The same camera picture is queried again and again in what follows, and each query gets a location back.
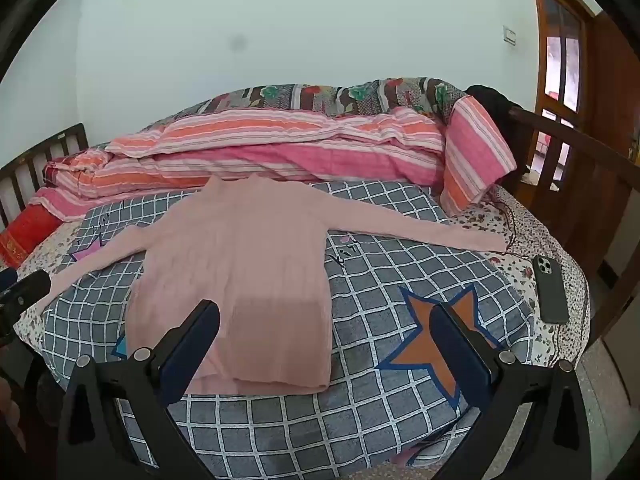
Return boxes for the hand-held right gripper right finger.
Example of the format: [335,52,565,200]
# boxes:
[429,302,593,480]

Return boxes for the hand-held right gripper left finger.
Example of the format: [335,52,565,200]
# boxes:
[56,299,221,480]

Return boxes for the pink knit sweater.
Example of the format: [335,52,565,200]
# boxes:
[35,172,508,396]

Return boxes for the person's left hand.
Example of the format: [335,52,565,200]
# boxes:
[0,377,27,453]

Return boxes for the red pillow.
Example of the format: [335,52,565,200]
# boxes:
[0,202,63,268]

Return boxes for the dark smartphone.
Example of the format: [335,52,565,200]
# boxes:
[531,255,570,325]

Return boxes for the grey checked star blanket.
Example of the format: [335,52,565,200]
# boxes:
[41,180,538,480]

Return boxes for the dark wooden headboard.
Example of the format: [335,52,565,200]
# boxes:
[0,122,90,231]

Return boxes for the pink orange striped quilt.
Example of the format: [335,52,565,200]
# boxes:
[32,94,517,223]

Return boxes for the black clothing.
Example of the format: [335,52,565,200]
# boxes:
[465,85,523,171]

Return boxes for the floral patchwork quilt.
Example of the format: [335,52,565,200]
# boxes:
[150,77,468,123]

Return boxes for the brown wooden door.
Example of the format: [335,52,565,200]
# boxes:
[527,0,640,161]

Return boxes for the dark red cable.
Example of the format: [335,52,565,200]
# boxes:
[492,200,523,257]

